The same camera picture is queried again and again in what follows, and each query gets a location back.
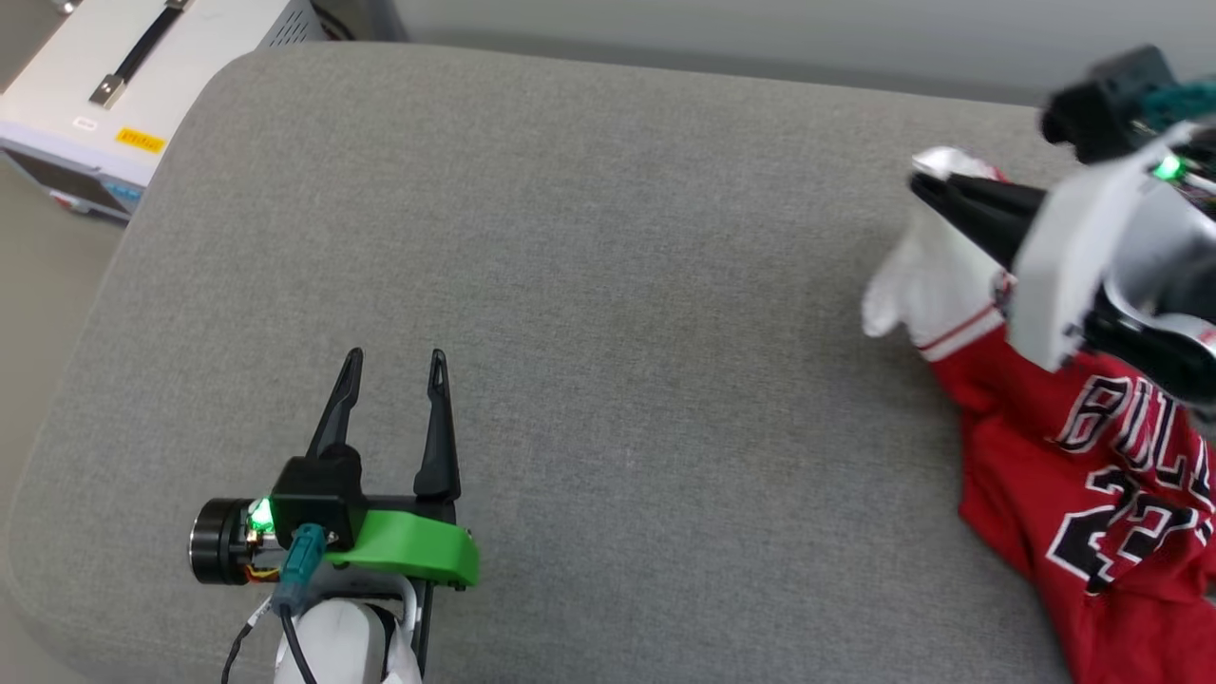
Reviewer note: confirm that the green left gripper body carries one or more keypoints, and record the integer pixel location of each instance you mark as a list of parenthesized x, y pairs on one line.
[(413, 551)]

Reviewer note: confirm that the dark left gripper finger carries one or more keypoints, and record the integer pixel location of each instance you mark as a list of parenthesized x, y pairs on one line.
[(337, 408), (439, 427)]

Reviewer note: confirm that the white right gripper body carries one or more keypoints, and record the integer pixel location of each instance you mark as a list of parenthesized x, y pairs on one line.
[(1092, 237)]

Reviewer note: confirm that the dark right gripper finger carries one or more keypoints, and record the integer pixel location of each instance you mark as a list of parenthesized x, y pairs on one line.
[(997, 199), (988, 237)]

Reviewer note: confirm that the red basketball jersey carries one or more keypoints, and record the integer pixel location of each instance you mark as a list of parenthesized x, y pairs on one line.
[(1092, 494)]

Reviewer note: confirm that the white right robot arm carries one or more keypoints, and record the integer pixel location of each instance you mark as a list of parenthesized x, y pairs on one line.
[(1159, 332)]

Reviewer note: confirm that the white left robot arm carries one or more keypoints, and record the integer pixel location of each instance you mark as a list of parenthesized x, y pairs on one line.
[(342, 636)]

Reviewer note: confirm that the white partition panel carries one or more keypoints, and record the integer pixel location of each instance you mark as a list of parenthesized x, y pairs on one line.
[(760, 24)]

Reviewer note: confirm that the yellow warning label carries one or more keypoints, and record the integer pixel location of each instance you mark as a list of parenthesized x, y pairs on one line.
[(141, 142)]

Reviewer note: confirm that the white equipment box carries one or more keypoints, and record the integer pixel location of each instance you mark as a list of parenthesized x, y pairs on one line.
[(104, 104)]

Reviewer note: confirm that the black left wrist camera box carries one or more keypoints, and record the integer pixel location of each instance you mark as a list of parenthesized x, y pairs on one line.
[(318, 499)]

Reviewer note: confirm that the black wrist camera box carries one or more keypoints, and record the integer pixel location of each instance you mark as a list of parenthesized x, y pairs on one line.
[(318, 499), (1107, 104)]

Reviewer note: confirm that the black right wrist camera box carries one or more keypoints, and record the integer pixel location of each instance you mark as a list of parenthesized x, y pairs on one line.
[(1107, 104)]

